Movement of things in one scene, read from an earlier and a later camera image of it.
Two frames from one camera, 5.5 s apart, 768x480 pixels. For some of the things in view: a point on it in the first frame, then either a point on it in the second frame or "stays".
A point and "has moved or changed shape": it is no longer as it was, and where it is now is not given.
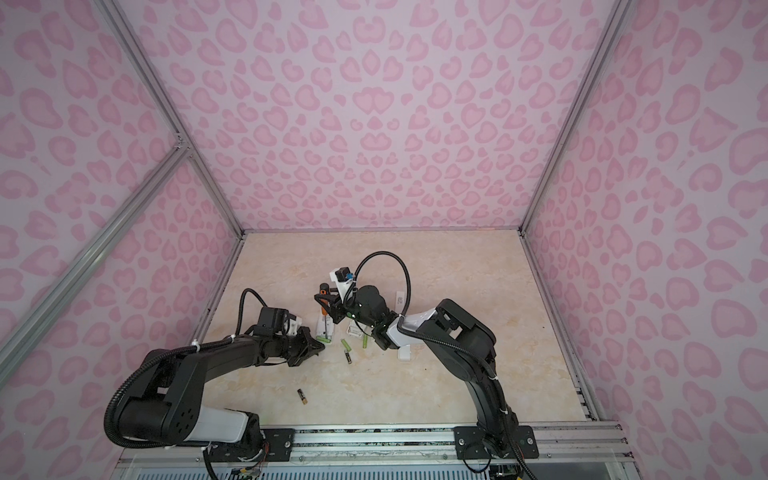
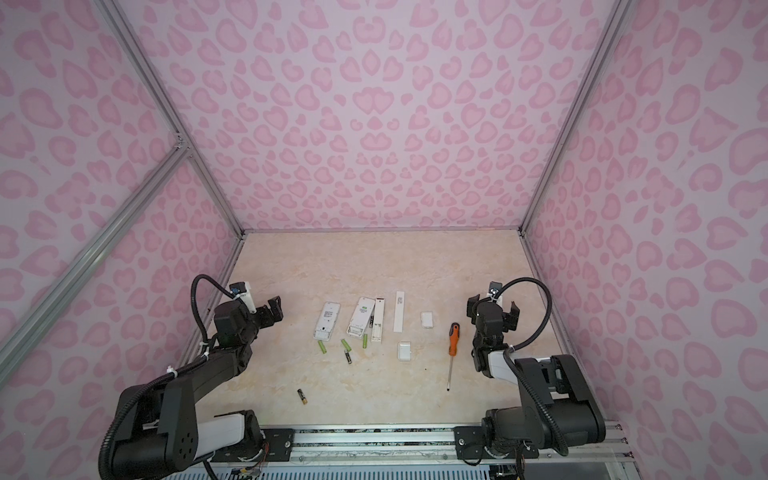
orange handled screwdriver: [324, 289] has moved or changed shape
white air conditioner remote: [325, 327] stays
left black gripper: [307, 348] → [267, 320]
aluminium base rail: [431, 448] stays
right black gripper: [337, 309] → [478, 308]
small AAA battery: [302, 396] stays
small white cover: [404, 353] stays
